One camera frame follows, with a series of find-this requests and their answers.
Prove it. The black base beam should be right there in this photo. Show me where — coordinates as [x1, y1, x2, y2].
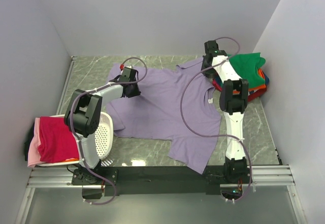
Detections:
[72, 166, 252, 197]

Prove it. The red folded t shirt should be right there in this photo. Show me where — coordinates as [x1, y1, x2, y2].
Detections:
[212, 80, 267, 102]

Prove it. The green folded t shirt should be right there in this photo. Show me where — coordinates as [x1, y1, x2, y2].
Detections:
[230, 53, 266, 80]

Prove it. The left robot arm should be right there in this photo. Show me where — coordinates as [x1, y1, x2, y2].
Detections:
[64, 66, 141, 184]

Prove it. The blue folded t shirt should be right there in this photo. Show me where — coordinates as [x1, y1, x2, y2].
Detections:
[263, 73, 270, 86]

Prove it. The magenta t shirt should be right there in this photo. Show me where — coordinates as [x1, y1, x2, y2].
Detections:
[38, 117, 79, 163]

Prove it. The orange folded t shirt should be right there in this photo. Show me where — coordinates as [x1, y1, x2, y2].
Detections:
[247, 68, 267, 94]

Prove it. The black garment in basket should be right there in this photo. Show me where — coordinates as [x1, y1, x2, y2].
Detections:
[23, 123, 35, 161]

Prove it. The lavender t shirt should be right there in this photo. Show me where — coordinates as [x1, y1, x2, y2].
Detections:
[106, 58, 221, 174]

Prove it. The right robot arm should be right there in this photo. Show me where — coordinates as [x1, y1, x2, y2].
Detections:
[201, 40, 249, 183]

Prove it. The aluminium rail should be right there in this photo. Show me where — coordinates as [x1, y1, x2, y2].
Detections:
[26, 165, 295, 188]

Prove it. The white perforated laundry basket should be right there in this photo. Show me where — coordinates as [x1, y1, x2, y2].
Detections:
[37, 112, 114, 167]

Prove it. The pink t shirt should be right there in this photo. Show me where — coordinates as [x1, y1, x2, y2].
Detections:
[27, 117, 43, 168]

